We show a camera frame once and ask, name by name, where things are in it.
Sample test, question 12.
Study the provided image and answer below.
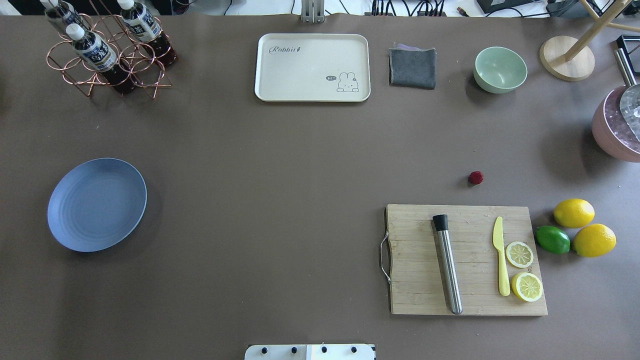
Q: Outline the blue plate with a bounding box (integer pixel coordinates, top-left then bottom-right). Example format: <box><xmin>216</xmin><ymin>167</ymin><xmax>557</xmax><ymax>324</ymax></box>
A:
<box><xmin>46</xmin><ymin>157</ymin><xmax>147</xmax><ymax>253</ymax></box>

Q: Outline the red strawberry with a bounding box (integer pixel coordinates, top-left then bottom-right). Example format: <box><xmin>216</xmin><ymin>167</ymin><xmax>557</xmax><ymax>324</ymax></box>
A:
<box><xmin>467</xmin><ymin>170</ymin><xmax>485</xmax><ymax>185</ymax></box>

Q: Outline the cream rabbit tray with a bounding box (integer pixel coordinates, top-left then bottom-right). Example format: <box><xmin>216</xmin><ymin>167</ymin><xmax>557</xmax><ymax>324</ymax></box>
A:
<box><xmin>254</xmin><ymin>33</ymin><xmax>371</xmax><ymax>102</ymax></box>

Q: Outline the steel muddler black cap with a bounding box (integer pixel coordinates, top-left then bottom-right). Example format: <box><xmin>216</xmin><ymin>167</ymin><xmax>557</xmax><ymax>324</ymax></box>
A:
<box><xmin>432</xmin><ymin>214</ymin><xmax>464</xmax><ymax>315</ymax></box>

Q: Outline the wooden cutting board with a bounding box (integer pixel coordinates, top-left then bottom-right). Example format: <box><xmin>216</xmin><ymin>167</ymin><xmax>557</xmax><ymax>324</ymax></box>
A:
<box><xmin>385</xmin><ymin>203</ymin><xmax>547</xmax><ymax>317</ymax></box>

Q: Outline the grey folded cloth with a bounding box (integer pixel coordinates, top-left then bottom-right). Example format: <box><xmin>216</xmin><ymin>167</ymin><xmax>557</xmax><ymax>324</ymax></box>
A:
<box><xmin>389</xmin><ymin>43</ymin><xmax>438</xmax><ymax>90</ymax></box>

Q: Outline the yellow plastic knife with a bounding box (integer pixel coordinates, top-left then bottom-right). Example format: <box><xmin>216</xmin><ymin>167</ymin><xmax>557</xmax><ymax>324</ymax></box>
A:
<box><xmin>492</xmin><ymin>216</ymin><xmax>511</xmax><ymax>297</ymax></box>

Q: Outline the green bowl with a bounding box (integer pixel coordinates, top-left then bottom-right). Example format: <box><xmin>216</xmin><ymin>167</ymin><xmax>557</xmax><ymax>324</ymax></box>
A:
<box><xmin>473</xmin><ymin>47</ymin><xmax>528</xmax><ymax>94</ymax></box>

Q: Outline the lemon slice upper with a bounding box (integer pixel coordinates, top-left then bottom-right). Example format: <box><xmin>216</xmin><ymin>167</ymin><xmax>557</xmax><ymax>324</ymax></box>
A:
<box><xmin>505</xmin><ymin>241</ymin><xmax>535</xmax><ymax>269</ymax></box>

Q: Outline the lemon half lower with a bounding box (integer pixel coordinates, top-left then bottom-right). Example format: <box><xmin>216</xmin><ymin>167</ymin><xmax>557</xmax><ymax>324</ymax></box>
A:
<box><xmin>510</xmin><ymin>272</ymin><xmax>544</xmax><ymax>302</ymax></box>

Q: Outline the tea bottle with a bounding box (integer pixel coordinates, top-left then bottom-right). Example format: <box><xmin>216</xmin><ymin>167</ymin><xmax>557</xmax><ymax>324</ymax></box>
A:
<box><xmin>65</xmin><ymin>23</ymin><xmax>137</xmax><ymax>94</ymax></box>
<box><xmin>118</xmin><ymin>0</ymin><xmax>178</xmax><ymax>67</ymax></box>
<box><xmin>40</xmin><ymin>0</ymin><xmax>92</xmax><ymax>38</ymax></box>

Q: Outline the green lime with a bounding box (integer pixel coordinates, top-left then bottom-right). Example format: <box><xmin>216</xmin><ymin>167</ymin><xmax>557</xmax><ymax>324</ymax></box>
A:
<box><xmin>535</xmin><ymin>225</ymin><xmax>571</xmax><ymax>255</ymax></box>

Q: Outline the yellow lemon near bowl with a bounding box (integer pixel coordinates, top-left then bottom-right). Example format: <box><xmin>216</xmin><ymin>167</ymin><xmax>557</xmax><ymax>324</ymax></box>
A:
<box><xmin>553</xmin><ymin>198</ymin><xmax>595</xmax><ymax>229</ymax></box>

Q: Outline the wooden cup tree stand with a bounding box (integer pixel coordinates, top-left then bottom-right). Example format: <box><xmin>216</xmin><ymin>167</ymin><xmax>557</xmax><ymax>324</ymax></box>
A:
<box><xmin>539</xmin><ymin>0</ymin><xmax>640</xmax><ymax>82</ymax></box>

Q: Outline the yellow lemon outer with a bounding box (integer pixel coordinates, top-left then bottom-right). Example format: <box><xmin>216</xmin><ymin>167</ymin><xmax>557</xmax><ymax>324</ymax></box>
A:
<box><xmin>573</xmin><ymin>223</ymin><xmax>617</xmax><ymax>258</ymax></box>

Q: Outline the pink bowl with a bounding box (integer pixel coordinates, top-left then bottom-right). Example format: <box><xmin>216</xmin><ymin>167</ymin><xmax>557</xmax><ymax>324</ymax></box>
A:
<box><xmin>591</xmin><ymin>85</ymin><xmax>640</xmax><ymax>163</ymax></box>

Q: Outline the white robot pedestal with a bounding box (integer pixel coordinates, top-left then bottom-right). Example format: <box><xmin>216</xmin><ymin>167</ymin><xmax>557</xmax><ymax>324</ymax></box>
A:
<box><xmin>244</xmin><ymin>343</ymin><xmax>377</xmax><ymax>360</ymax></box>

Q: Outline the copper wire bottle rack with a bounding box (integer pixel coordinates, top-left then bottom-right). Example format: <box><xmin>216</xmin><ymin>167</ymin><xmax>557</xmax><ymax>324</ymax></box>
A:
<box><xmin>46</xmin><ymin>0</ymin><xmax>172</xmax><ymax>98</ymax></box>

